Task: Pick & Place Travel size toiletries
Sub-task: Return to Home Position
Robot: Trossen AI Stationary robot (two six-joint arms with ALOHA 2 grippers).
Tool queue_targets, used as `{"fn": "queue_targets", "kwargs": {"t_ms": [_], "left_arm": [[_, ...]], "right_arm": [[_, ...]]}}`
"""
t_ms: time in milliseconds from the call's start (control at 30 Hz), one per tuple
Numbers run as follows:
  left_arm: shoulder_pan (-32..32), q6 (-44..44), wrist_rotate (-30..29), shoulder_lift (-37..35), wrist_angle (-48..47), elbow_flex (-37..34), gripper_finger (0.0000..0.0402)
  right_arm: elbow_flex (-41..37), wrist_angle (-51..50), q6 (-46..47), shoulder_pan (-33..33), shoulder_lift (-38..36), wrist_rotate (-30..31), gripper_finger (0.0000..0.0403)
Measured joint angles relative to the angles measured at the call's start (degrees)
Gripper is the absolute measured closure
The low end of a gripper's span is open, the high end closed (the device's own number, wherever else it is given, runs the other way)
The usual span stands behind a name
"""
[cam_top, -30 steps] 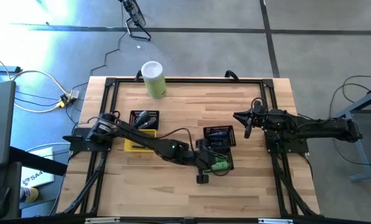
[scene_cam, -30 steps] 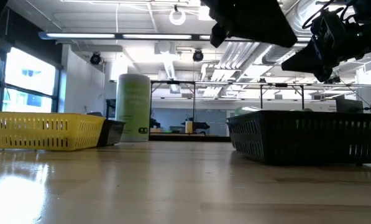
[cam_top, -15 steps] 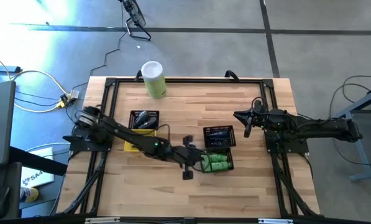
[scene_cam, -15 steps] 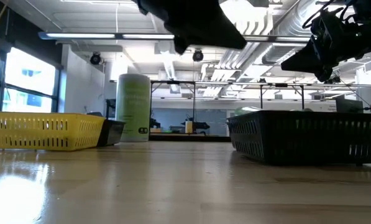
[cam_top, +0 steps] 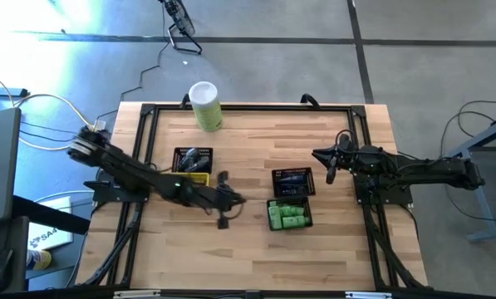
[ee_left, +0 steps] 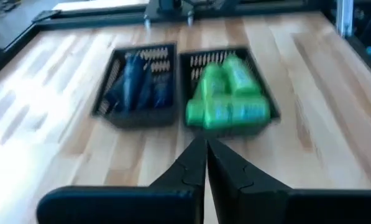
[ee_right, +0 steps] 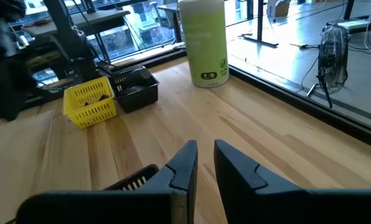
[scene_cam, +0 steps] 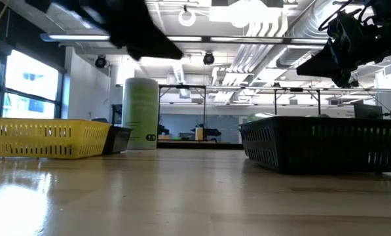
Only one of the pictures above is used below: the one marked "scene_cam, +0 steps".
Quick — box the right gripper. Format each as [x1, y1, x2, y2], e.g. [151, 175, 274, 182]
[295, 13, 391, 89]

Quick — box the round white ceiling lamp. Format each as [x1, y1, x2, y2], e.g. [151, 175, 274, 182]
[177, 5, 197, 28]

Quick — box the yellow plastic basket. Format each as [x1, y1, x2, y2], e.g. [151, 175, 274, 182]
[0, 117, 112, 161]

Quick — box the green disinfecting wipes canister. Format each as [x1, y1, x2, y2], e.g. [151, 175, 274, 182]
[121, 77, 160, 151]

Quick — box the black ceiling spotlight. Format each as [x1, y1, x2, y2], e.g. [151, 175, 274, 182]
[202, 51, 215, 66]
[94, 54, 107, 69]

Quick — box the black plastic basket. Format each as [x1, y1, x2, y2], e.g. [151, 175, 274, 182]
[239, 115, 391, 174]
[102, 126, 133, 155]

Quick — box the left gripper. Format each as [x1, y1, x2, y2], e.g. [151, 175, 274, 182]
[24, 0, 185, 62]

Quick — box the long ceiling light bar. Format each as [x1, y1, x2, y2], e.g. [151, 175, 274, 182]
[40, 32, 330, 46]

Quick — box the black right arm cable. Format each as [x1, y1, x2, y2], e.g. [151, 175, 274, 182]
[318, 0, 363, 33]

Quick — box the silver ceiling duct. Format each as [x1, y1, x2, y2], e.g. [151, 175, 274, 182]
[229, 0, 333, 86]

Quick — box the dark computer monitor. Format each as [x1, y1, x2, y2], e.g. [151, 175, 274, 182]
[354, 103, 384, 119]

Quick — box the large window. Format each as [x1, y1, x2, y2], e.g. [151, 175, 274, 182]
[0, 49, 67, 119]

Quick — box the black frame stand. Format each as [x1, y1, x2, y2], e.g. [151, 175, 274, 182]
[273, 87, 322, 118]
[157, 84, 207, 145]

